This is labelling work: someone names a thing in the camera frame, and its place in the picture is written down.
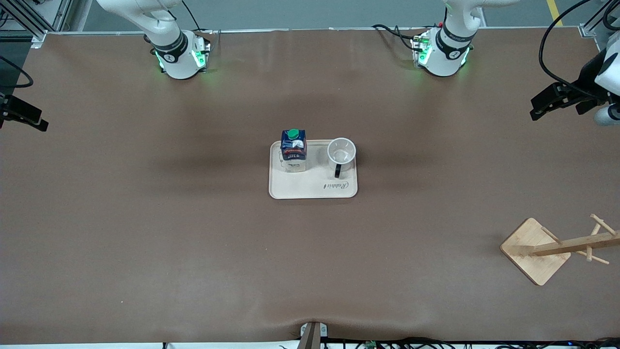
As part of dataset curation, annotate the wooden cup rack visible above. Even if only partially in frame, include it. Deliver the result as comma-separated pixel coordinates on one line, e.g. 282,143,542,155
500,213,620,286

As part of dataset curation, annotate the beige plastic tray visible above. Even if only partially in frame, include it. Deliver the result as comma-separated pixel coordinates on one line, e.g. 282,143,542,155
269,140,358,200

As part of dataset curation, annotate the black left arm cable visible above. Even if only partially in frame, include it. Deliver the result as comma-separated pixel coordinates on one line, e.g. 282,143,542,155
539,0,612,100

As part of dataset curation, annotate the black base cable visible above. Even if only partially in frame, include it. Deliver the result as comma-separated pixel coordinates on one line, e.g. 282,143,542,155
181,0,214,34
372,23,427,55

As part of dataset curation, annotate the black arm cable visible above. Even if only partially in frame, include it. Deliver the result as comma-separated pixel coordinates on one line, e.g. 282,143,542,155
539,0,612,100
0,55,34,89

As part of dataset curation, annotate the blue milk carton green cap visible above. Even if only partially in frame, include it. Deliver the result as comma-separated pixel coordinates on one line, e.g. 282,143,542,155
280,128,308,173

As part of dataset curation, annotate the metal table edge clamp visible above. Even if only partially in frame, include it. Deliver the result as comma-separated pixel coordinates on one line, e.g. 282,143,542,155
300,321,328,349

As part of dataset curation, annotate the brown table cover mat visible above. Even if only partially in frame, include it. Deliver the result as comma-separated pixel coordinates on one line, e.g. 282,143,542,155
0,28,620,346

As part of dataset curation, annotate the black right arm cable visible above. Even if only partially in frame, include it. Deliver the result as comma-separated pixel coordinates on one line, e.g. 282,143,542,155
0,55,34,89

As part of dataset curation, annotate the white smiley cup black handle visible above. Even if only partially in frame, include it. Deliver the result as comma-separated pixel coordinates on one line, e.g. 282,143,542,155
327,138,357,179

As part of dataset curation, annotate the aluminium frame profile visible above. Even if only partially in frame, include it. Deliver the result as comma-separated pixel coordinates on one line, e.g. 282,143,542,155
579,0,620,49
0,0,73,49

